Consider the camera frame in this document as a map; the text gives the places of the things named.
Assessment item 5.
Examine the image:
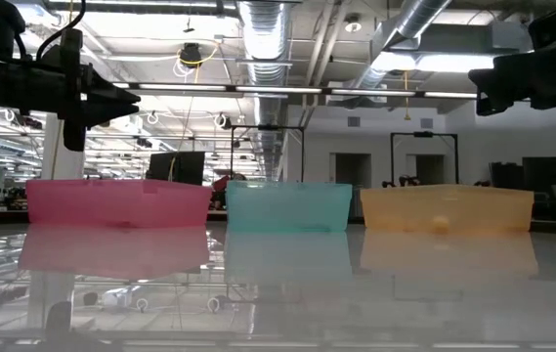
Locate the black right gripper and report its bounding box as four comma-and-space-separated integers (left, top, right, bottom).
467, 30, 556, 117

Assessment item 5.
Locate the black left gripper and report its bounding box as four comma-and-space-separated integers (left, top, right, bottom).
26, 27, 142, 154

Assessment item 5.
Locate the white pillar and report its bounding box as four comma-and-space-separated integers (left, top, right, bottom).
41, 114, 89, 181

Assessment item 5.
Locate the black monitor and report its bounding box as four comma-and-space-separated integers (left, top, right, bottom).
521, 155, 556, 188
146, 151, 207, 187

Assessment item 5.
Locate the pink plastic bin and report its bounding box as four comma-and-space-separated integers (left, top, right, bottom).
25, 177, 214, 230

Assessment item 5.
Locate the red background object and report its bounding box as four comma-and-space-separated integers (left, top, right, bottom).
211, 173, 248, 211

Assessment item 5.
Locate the orange plastic bin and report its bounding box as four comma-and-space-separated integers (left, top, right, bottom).
359, 183, 536, 233

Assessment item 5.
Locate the long LED light bar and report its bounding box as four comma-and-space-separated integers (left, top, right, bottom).
110, 80, 479, 101

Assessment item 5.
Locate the teal plastic bin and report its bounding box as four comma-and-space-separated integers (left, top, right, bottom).
225, 180, 355, 234

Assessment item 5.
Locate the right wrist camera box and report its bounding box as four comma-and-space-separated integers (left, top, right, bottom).
527, 6, 556, 51

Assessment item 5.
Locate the black overhead camera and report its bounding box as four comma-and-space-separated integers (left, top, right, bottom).
179, 42, 204, 68

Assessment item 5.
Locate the black frame stand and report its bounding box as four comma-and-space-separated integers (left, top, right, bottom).
389, 130, 460, 186
229, 123, 307, 183

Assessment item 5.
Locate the silver ceiling duct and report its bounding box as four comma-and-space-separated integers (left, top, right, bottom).
235, 0, 292, 162
353, 0, 454, 90

